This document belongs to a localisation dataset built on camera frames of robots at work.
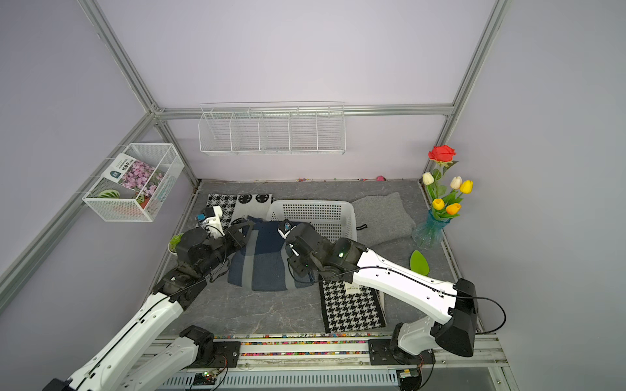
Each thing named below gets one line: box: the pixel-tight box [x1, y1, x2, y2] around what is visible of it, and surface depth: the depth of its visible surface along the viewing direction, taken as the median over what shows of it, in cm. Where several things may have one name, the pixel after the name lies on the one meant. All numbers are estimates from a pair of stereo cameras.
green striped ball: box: [97, 188, 121, 199], surface depth 72 cm
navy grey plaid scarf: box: [227, 215, 314, 292], surface depth 74 cm
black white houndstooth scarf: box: [317, 274, 387, 334], surface depth 80 cm
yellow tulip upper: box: [459, 179, 474, 195], surface depth 79 cm
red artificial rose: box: [428, 144, 457, 163], surface depth 80 cm
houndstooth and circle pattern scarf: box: [205, 193, 276, 229], surface depth 111 cm
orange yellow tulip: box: [445, 202, 463, 216], surface depth 73 cm
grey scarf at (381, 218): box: [351, 192, 417, 249], surface depth 104 cm
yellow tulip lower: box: [432, 197, 446, 211], surface depth 75 cm
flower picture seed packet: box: [101, 152, 164, 198], surface depth 76 cm
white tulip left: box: [422, 171, 435, 185], surface depth 84 cm
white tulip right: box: [449, 175, 463, 190], surface depth 81 cm
